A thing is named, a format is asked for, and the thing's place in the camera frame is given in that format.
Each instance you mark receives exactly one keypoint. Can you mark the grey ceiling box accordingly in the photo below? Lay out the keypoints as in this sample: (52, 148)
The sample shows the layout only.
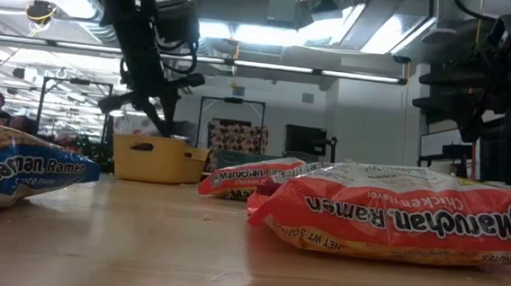
(282, 9)

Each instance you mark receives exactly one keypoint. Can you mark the black background frame rig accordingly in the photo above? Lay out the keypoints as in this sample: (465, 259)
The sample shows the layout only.
(233, 100)
(77, 81)

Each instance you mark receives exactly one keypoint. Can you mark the orange Maruchan ramen pack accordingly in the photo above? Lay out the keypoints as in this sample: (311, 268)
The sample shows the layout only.
(235, 180)
(390, 215)

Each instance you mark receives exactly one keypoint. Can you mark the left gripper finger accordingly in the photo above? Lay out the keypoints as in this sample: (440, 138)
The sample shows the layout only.
(154, 115)
(169, 110)

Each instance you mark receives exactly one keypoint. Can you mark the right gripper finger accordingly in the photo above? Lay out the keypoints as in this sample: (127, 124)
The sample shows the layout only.
(463, 79)
(456, 105)

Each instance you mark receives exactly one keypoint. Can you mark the black equipment stand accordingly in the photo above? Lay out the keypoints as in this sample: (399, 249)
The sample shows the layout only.
(333, 146)

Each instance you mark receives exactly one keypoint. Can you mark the yellow plastic bin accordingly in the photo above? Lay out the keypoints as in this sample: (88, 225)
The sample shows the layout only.
(155, 163)

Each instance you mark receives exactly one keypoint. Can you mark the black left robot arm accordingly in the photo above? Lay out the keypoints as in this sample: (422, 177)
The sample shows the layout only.
(129, 8)

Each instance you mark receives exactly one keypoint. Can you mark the patterned fabric panel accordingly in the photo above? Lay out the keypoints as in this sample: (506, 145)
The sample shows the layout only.
(238, 137)

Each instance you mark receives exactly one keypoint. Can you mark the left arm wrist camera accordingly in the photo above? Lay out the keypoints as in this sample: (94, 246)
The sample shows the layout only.
(178, 20)

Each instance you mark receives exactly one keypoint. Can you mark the teal plastic bin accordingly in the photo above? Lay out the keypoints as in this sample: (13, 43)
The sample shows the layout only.
(236, 159)

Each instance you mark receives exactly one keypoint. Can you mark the black monitor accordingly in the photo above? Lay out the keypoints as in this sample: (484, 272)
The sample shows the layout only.
(305, 139)

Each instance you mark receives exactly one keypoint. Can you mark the long ceiling light bar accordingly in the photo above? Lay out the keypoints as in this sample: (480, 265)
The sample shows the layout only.
(270, 66)

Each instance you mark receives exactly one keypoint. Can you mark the blue Maruchan ramen pack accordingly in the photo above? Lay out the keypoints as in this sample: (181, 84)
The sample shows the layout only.
(32, 177)

